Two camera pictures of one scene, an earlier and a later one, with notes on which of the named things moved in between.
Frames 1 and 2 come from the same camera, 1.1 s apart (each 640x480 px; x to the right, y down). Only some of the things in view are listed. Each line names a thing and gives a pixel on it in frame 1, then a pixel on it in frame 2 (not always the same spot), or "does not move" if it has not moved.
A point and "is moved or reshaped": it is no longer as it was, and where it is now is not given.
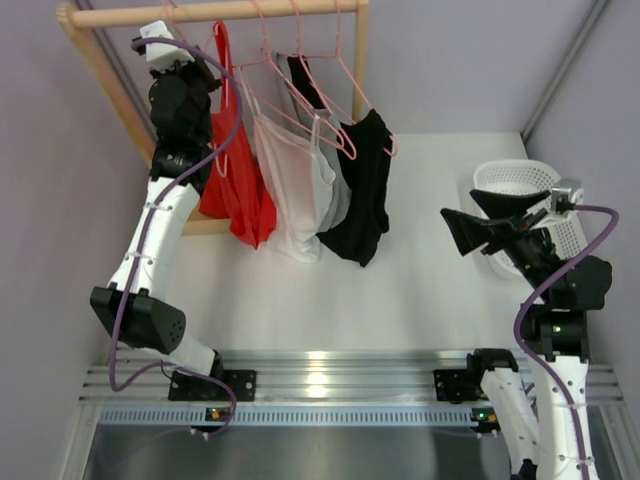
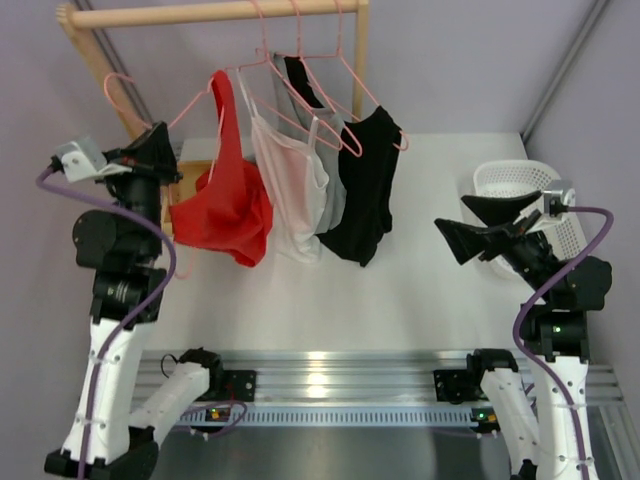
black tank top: (365, 146) does not move
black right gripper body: (531, 252) does not move
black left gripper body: (195, 79) -> (137, 190)
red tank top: (236, 186) is moved or reshaped
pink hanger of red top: (226, 103) -> (175, 119)
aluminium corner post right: (596, 13) does not move
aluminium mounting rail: (311, 377) does not move
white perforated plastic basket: (508, 176) does not move
